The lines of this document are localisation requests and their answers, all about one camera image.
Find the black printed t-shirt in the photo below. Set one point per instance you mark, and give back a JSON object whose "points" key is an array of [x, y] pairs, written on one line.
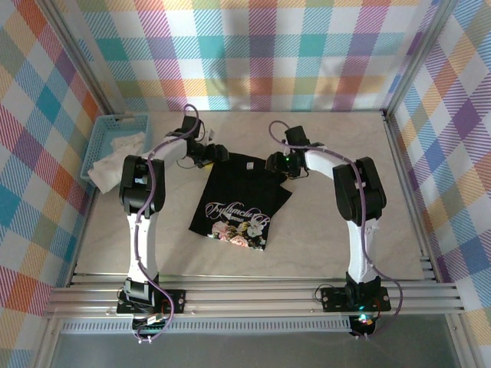
{"points": [[230, 191]]}

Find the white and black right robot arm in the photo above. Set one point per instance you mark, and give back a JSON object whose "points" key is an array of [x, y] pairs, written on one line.
{"points": [[360, 191]]}

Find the white crumpled cloth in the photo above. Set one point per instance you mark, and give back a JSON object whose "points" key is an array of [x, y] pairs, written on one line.
{"points": [[115, 159]]}

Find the blue plastic basket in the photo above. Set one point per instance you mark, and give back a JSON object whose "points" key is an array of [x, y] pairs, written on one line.
{"points": [[115, 126]]}

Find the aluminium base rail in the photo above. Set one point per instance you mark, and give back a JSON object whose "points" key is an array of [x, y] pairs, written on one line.
{"points": [[249, 295]]}

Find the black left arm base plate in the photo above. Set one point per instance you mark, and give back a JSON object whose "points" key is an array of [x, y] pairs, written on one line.
{"points": [[176, 301]]}

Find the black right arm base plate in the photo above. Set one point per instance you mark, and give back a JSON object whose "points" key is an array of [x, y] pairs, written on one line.
{"points": [[333, 299]]}

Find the aluminium corner post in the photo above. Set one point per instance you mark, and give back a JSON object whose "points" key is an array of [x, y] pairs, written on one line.
{"points": [[418, 57], [82, 61]]}

